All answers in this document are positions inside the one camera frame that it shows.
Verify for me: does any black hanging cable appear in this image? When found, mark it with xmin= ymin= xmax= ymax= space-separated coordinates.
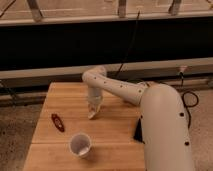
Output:
xmin=113 ymin=9 xmax=141 ymax=79

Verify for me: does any black floor cable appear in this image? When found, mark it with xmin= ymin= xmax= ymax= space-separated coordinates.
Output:
xmin=179 ymin=71 xmax=200 ymax=129

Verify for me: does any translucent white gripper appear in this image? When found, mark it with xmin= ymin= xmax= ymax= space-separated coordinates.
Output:
xmin=87 ymin=87 xmax=103 ymax=108

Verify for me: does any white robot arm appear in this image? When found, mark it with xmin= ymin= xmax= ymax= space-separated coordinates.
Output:
xmin=82 ymin=66 xmax=195 ymax=171

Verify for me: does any white sponge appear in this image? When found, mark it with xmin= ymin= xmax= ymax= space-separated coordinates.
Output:
xmin=88 ymin=106 xmax=100 ymax=119

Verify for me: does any black smartphone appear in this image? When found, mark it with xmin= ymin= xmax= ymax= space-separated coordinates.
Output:
xmin=133 ymin=120 xmax=143 ymax=143

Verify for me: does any white paper cup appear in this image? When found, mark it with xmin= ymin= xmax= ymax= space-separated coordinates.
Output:
xmin=69 ymin=133 xmax=92 ymax=158

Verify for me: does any red pocket knife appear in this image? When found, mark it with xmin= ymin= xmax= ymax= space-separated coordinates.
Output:
xmin=51 ymin=114 xmax=65 ymax=132

